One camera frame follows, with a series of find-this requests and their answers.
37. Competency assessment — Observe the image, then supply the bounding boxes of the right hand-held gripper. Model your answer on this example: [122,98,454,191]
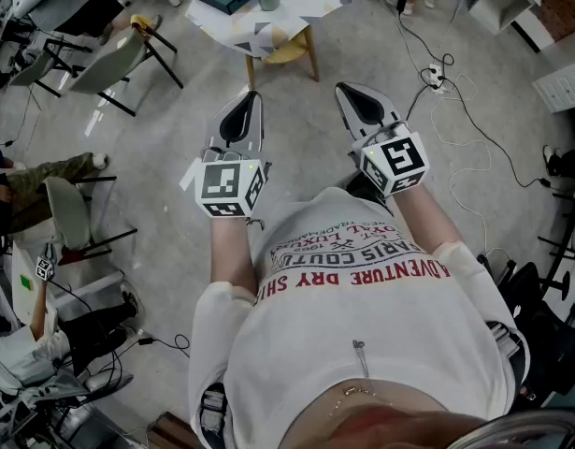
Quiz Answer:
[336,83,432,199]

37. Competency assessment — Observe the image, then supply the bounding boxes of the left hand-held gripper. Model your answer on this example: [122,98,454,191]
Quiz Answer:
[179,90,273,220]

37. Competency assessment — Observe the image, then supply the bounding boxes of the person's left forearm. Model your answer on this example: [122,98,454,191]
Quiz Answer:
[210,216,259,294]

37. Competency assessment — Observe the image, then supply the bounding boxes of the person's right forearm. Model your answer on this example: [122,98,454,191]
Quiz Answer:
[393,182,464,254]

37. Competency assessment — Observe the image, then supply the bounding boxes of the white power strip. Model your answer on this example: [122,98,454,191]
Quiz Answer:
[426,62,446,94]

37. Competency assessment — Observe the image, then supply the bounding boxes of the round wooden table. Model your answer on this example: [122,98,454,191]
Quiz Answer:
[244,25,321,91]

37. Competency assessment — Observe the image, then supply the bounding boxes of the triangle patterned tablecloth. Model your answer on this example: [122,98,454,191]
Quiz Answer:
[186,0,353,60]

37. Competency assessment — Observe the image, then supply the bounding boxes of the grey chair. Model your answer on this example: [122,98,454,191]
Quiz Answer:
[43,175,139,267]
[7,37,94,98]
[67,14,185,118]

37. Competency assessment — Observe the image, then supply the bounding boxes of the yellow cloth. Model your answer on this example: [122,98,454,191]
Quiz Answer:
[129,14,153,41]

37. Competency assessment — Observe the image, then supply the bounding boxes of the white drawer unit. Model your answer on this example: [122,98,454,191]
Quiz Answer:
[532,61,575,114]

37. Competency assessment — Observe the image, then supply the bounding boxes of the person's white printed shirt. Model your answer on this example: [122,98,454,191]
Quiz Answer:
[187,186,531,449]

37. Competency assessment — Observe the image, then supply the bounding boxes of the black swivel chair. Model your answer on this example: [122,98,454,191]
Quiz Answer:
[478,253,575,409]

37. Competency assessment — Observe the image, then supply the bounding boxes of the black metal stand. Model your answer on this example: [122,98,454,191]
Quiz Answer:
[537,189,575,301]

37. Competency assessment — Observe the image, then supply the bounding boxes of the white desk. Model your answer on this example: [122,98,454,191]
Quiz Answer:
[8,243,125,326]

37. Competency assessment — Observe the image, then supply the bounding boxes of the person's chin and neck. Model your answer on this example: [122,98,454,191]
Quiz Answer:
[277,379,487,449]

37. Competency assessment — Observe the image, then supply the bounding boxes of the metal headset rim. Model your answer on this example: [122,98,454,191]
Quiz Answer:
[454,408,575,449]

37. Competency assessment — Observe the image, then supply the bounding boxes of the long white cable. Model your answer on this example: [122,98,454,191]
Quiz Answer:
[429,75,508,264]

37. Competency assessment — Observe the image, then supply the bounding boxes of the long black cable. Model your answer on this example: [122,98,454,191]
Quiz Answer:
[440,76,557,191]

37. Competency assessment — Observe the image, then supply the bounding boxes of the black adapter with cable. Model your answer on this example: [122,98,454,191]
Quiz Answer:
[137,332,191,359]

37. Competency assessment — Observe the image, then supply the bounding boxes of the thin chain necklace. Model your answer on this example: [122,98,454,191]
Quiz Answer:
[327,339,395,418]

